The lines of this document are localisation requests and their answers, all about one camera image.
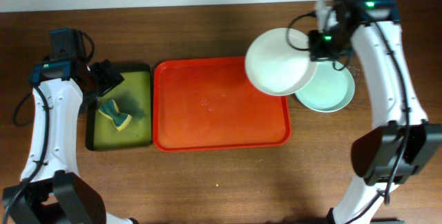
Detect pale green plate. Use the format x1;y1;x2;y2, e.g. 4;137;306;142
295;62;356;113

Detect green and yellow sponge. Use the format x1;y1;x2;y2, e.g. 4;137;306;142
98;100;132;131

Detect white plate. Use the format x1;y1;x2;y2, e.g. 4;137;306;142
244;28;317;96

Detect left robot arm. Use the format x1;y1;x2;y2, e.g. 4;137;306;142
2;60;136;223

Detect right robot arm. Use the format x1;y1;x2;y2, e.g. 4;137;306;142
309;0;441;223

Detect black tray with green liner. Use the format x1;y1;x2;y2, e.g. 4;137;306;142
85;64;152;151

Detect red plastic serving tray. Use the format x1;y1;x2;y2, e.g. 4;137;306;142
153;57;291;152

